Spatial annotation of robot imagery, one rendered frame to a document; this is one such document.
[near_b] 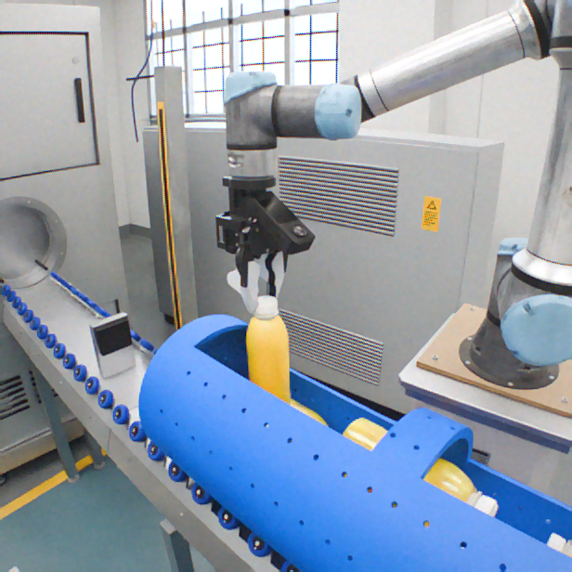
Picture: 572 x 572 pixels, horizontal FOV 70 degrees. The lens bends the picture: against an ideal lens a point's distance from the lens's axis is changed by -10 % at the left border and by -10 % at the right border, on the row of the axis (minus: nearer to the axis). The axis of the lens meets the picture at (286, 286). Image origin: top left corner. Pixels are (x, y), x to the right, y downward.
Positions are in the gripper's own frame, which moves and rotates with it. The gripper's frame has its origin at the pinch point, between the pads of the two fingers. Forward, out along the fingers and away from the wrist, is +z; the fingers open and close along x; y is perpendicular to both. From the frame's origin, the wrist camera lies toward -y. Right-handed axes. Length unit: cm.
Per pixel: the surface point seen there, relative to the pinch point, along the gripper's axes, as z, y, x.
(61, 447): 104, 120, 14
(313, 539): 15.0, -27.8, 19.7
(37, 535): 127, 102, 40
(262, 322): 2.7, -1.1, 1.7
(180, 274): 19, 64, -25
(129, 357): 32, 51, 3
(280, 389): 14.9, -3.9, 0.6
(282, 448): 8.6, -19.0, 15.6
